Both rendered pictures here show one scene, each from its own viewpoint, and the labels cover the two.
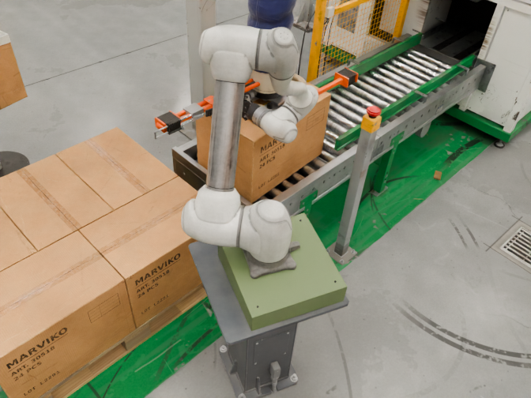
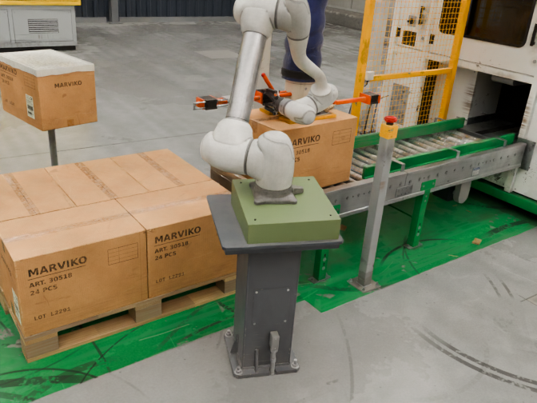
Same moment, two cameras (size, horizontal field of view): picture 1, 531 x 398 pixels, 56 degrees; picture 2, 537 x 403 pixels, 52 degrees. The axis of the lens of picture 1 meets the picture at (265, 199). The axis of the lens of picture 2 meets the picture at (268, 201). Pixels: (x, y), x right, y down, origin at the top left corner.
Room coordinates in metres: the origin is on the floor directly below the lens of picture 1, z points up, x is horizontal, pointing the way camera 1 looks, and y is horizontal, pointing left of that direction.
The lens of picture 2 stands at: (-0.87, -0.39, 1.81)
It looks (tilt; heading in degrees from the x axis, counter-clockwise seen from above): 25 degrees down; 10
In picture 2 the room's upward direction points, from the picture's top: 4 degrees clockwise
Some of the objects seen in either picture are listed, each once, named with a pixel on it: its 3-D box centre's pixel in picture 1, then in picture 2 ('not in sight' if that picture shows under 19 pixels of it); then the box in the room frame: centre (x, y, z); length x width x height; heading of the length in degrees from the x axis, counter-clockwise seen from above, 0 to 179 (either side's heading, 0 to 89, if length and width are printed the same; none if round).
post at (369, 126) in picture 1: (354, 193); (375, 209); (2.06, -0.48, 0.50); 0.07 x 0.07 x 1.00; 47
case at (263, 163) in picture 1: (263, 132); (293, 147); (2.21, 0.04, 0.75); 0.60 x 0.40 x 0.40; 141
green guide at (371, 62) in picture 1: (354, 67); (393, 133); (3.27, -0.56, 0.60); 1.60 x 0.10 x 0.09; 137
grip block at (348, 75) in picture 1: (346, 76); (369, 97); (2.27, -0.36, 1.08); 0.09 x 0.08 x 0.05; 48
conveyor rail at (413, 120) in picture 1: (390, 136); (421, 180); (2.61, -0.76, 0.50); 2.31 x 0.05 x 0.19; 137
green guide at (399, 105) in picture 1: (418, 99); (451, 155); (2.91, -0.96, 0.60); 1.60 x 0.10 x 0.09; 137
